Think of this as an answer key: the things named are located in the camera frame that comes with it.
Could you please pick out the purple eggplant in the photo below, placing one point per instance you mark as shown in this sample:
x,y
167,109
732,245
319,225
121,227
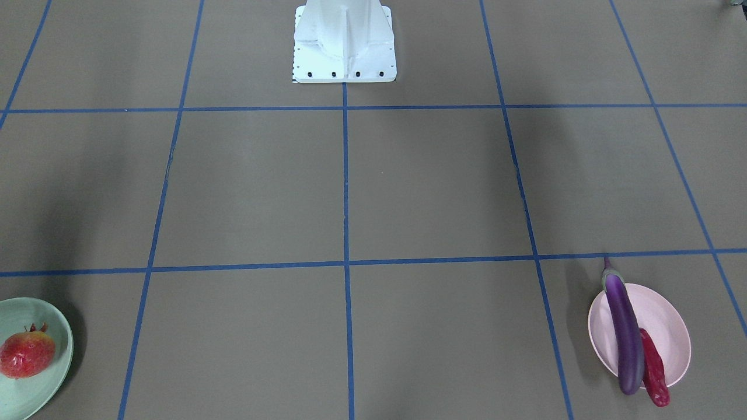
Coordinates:
x,y
631,355

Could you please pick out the red chili pepper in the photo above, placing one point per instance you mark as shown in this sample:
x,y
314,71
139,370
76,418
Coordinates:
x,y
654,373

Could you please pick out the red pomegranate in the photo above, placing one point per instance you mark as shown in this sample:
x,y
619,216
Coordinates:
x,y
26,354

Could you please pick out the brown paper table cover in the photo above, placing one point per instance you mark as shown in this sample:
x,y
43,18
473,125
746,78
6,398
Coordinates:
x,y
228,244

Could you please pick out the pink plate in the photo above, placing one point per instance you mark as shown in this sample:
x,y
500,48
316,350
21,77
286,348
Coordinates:
x,y
654,314

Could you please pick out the light green plate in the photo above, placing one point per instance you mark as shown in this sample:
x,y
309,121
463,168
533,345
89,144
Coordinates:
x,y
21,398

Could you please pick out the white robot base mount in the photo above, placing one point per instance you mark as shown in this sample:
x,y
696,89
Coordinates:
x,y
344,42

